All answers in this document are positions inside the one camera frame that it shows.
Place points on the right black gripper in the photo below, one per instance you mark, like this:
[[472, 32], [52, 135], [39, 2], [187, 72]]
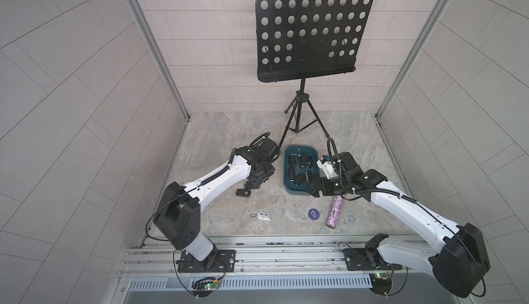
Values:
[[316, 187]]

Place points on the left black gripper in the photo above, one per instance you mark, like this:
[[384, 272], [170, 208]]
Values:
[[257, 182]]

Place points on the black car key cluster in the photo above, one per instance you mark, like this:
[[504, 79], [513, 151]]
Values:
[[299, 179], [291, 172]]

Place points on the white remote key fob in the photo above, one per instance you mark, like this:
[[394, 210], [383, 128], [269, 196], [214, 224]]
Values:
[[261, 216]]

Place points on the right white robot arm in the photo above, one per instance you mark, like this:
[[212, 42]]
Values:
[[455, 255]]

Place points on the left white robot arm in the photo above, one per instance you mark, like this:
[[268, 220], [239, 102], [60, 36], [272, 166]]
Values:
[[178, 215]]

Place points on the teal plastic storage box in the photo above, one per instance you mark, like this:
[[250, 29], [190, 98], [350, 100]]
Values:
[[299, 149]]

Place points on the round purple lid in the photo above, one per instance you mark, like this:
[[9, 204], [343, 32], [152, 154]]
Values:
[[313, 214]]

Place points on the purple glitter tube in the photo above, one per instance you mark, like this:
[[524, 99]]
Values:
[[334, 213]]

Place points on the left circuit board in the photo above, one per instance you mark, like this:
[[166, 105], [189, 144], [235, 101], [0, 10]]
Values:
[[202, 288]]

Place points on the circuit board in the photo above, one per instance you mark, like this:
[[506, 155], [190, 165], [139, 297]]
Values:
[[381, 283], [202, 288]]

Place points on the right circuit board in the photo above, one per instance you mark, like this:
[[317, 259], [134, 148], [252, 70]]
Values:
[[381, 283]]

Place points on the black perforated music stand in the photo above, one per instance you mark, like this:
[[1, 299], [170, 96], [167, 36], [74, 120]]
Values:
[[302, 39]]

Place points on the aluminium mounting rail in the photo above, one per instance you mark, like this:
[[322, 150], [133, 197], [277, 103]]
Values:
[[267, 255]]

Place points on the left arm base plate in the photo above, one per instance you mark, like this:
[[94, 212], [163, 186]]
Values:
[[218, 261]]

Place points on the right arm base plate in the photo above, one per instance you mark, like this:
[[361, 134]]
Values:
[[362, 259]]

